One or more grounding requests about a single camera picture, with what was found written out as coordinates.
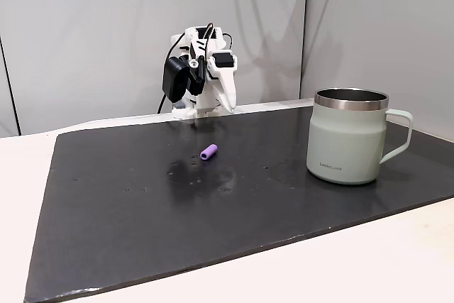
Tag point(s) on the black webcam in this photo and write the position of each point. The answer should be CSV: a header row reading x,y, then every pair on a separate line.
x,y
174,79

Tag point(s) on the pale green steel mug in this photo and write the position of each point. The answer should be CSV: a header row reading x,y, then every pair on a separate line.
x,y
340,143

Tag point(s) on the purple pen grip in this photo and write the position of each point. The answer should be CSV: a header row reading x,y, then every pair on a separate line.
x,y
208,152

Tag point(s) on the black table mat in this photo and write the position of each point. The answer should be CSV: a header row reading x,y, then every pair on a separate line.
x,y
142,228

